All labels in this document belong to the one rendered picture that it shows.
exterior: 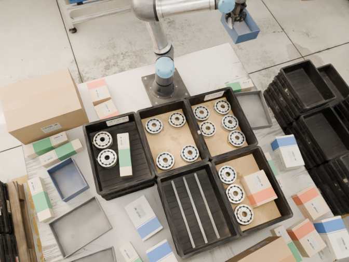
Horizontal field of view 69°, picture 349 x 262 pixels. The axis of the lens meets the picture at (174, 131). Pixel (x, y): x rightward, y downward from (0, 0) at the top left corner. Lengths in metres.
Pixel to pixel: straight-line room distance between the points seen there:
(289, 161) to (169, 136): 0.74
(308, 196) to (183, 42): 2.06
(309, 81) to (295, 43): 1.05
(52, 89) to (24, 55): 1.52
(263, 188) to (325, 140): 1.09
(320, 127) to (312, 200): 0.89
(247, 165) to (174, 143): 0.44
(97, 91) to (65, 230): 0.84
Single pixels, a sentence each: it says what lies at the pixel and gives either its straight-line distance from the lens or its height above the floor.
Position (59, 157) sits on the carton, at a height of 0.76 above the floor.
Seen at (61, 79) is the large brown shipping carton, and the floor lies 0.90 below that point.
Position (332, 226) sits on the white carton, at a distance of 1.73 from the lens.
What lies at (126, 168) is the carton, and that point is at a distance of 1.38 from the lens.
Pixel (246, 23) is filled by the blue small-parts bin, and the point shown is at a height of 1.07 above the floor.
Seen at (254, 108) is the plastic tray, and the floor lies 0.70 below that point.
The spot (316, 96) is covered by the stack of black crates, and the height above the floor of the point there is 0.49.
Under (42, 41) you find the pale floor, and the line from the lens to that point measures 3.21.
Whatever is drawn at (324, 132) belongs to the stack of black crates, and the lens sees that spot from 2.44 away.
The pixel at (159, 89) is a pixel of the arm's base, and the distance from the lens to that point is 1.67.
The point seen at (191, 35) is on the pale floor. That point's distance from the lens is 3.11.
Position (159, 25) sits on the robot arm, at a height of 1.16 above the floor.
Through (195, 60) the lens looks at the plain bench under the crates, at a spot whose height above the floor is 0.70.
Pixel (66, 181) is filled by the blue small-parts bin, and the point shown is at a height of 0.70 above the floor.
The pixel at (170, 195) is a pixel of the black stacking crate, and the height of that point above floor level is 0.83.
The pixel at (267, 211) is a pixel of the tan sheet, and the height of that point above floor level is 0.83.
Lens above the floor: 2.21
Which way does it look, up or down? 66 degrees down
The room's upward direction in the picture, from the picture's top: 11 degrees clockwise
